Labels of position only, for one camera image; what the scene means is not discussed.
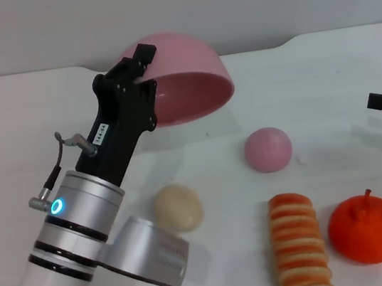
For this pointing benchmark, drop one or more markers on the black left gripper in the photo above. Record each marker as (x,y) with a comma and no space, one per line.
(116,125)

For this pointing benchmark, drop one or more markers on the pink bowl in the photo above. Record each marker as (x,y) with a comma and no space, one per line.
(192,78)

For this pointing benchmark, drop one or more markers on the beige egg yolk pastry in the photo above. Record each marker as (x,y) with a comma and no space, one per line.
(179,209)

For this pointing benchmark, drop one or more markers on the pink round bun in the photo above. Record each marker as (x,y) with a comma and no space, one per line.
(267,149)

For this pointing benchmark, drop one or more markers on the orange tangerine shaped bread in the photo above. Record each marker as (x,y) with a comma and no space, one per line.
(366,232)

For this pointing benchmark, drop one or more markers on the orange striped bread roll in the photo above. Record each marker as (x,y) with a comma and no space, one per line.
(298,249)

